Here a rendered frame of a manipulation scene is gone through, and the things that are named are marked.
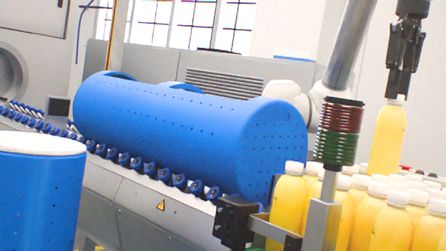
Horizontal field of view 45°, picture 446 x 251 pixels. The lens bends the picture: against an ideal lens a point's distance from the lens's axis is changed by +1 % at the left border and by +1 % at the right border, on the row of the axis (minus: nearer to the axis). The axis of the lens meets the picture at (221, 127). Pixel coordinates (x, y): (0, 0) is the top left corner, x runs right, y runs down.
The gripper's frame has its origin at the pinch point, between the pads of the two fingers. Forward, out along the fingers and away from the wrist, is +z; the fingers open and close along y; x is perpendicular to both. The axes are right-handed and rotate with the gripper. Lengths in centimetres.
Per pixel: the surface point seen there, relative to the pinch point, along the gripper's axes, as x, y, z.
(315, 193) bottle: 0.2, 25.1, 25.9
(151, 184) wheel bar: -59, 24, 39
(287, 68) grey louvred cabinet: -142, -120, -9
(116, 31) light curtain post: -165, -18, -11
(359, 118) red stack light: 23, 49, 8
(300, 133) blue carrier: -23.9, 3.6, 16.2
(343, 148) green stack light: 22, 51, 13
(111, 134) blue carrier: -84, 26, 28
